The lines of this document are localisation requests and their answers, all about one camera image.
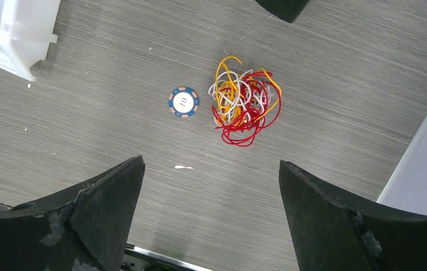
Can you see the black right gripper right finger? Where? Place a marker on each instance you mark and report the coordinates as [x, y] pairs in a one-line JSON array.
[[334, 229]]

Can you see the black metronome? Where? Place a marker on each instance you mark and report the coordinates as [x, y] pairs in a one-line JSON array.
[[285, 10]]

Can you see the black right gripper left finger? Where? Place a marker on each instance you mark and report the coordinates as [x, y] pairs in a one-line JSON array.
[[82, 227]]

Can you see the white three-compartment tray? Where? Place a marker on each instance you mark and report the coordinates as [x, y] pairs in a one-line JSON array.
[[26, 32]]

